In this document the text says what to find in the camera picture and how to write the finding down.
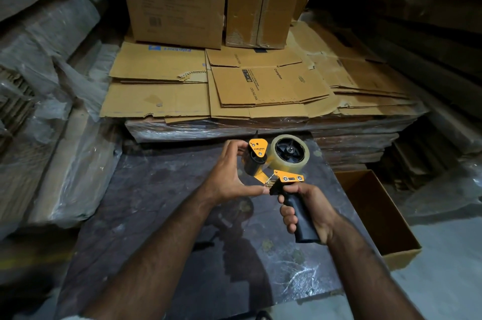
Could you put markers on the low flat cardboard stack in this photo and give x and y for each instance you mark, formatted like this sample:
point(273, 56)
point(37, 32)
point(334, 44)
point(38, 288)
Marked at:
point(354, 152)

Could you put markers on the plain flat cardboard sheet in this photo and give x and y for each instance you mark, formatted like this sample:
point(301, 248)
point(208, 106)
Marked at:
point(154, 99)

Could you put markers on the clear packing tape roll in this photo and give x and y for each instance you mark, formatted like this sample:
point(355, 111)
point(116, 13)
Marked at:
point(304, 160)

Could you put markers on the large upright cardboard box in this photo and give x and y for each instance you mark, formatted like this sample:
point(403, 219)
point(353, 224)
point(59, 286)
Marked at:
point(177, 0)

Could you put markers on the small flat cardboard flap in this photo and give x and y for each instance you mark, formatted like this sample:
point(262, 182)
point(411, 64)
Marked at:
point(252, 56)

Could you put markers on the yellow black tape dispenser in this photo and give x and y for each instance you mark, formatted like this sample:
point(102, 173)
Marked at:
point(301, 214)

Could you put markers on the person's left thumb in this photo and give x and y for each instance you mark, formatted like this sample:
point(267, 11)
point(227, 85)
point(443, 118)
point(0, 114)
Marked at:
point(254, 191)

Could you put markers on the narrow upright cardboard box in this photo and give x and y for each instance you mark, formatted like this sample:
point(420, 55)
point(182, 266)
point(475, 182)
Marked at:
point(260, 0)

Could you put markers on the person's left forearm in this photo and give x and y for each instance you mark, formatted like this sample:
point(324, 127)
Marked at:
point(158, 259)

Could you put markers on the plastic-wrapped cardboard bundles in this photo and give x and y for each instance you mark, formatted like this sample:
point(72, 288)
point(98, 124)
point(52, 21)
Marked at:
point(49, 105)

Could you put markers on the plastic-wrapped flat cardboard stack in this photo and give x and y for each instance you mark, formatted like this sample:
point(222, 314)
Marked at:
point(233, 126)

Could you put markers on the clear plastic sheet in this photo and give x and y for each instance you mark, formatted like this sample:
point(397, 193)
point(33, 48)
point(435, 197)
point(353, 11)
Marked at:
point(444, 188)

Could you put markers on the person's right fingers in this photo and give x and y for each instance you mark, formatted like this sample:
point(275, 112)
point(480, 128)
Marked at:
point(287, 214)

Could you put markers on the person's right forearm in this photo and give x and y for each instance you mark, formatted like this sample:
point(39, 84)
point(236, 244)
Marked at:
point(369, 274)

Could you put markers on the flat cardboard with blue print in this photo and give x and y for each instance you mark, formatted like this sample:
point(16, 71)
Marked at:
point(158, 62)

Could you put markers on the wide creased flat cardboard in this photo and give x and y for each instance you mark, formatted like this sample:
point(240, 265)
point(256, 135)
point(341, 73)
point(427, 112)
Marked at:
point(350, 67)

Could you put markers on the dark stacked cardboard pile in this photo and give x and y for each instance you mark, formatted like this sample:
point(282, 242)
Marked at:
point(421, 41)

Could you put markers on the person's left hand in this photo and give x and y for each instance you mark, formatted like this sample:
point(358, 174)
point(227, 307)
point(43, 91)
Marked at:
point(220, 180)

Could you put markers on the person's right hand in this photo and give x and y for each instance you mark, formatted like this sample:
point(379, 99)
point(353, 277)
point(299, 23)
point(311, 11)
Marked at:
point(320, 208)

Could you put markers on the open empty cardboard box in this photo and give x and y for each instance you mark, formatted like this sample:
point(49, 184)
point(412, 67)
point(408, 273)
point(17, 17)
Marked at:
point(380, 214)

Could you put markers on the flat cardboard with black label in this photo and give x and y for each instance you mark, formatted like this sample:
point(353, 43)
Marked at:
point(271, 84)

